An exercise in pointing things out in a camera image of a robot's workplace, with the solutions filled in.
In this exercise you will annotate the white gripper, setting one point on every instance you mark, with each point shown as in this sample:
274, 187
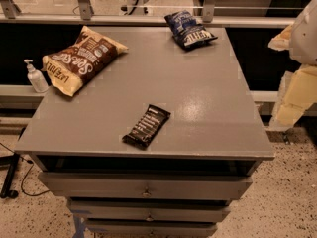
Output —
306, 37

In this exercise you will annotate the brown chip bag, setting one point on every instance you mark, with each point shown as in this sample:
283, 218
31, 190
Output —
76, 65

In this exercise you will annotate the blue chip bag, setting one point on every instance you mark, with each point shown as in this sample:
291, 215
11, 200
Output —
187, 32

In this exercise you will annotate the grey drawer cabinet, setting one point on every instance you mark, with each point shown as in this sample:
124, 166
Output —
157, 144

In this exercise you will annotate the black snack bar wrapper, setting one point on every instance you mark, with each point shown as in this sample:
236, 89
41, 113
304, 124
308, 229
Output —
144, 131

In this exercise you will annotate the white pump bottle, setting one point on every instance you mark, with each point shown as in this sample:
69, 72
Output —
36, 78

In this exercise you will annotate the black stand leg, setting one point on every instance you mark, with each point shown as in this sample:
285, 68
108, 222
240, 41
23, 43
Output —
10, 163

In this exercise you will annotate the metal railing frame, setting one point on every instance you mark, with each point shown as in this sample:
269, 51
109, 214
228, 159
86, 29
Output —
215, 13

